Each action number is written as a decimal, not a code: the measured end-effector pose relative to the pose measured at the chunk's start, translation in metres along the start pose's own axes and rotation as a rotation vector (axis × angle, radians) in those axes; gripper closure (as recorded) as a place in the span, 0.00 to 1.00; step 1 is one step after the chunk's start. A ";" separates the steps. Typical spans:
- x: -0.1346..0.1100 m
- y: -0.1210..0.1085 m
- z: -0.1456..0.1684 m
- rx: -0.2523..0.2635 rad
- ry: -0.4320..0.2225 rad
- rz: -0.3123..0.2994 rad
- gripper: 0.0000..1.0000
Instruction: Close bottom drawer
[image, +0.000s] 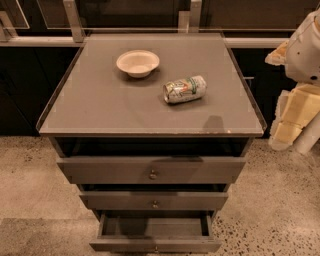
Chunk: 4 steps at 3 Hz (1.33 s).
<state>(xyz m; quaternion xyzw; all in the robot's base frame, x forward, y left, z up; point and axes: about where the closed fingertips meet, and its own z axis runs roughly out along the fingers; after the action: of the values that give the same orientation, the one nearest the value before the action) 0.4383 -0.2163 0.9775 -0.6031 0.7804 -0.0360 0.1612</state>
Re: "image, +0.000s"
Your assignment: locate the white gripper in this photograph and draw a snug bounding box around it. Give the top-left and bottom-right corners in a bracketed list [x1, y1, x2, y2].
[268, 84, 320, 151]

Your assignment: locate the grey bottom drawer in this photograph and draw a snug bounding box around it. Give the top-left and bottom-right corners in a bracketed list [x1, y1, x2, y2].
[90, 211, 221, 253]

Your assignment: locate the grey drawer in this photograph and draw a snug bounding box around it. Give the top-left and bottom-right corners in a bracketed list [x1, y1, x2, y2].
[80, 191, 228, 210]
[90, 211, 221, 253]
[57, 156, 246, 185]

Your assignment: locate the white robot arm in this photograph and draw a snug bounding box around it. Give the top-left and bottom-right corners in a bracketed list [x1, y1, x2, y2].
[265, 9, 320, 152]

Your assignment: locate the white cylindrical robot base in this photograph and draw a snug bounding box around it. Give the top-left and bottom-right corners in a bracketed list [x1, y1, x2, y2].
[294, 112, 320, 155]

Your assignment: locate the grey drawer cabinet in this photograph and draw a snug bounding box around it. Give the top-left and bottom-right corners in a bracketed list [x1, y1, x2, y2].
[35, 32, 268, 221]

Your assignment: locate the grey top drawer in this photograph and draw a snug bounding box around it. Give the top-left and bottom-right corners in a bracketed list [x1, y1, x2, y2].
[57, 156, 246, 185]

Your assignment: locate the grey middle drawer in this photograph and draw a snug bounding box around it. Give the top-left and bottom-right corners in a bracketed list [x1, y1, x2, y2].
[80, 191, 228, 210]

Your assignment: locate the crushed soda can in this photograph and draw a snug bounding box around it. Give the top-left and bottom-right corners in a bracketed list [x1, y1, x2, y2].
[163, 76, 207, 104]

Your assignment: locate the white paper bowl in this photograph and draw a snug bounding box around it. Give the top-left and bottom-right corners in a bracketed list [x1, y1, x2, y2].
[116, 50, 160, 78]

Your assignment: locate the metal railing frame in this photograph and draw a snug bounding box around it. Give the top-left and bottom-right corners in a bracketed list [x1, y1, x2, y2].
[0, 0, 320, 48]

